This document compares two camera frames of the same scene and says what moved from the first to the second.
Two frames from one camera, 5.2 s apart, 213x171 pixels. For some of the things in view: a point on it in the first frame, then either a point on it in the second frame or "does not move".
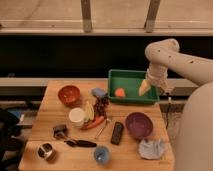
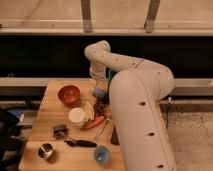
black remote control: [117, 132] does not move
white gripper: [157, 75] -> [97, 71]
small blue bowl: [101, 154] does not move
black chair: [12, 141] does not move
